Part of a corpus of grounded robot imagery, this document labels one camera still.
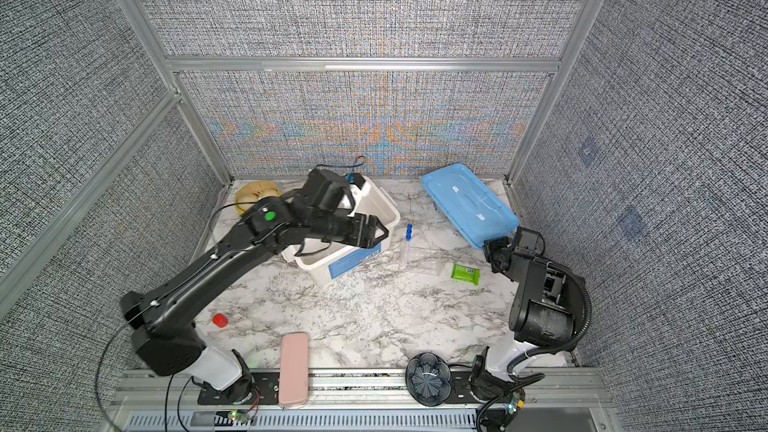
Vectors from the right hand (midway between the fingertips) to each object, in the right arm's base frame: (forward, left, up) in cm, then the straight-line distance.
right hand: (485, 240), depth 96 cm
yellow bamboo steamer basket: (+22, +81, +1) cm, 84 cm away
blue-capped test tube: (-7, +25, +11) cm, 28 cm away
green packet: (-10, +7, -4) cm, 13 cm away
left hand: (-16, +34, +27) cm, 46 cm away
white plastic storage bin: (-14, +46, +12) cm, 50 cm away
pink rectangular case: (-37, +55, -2) cm, 66 cm away
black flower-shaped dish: (-39, +21, -4) cm, 44 cm away
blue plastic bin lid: (+14, +2, 0) cm, 14 cm away
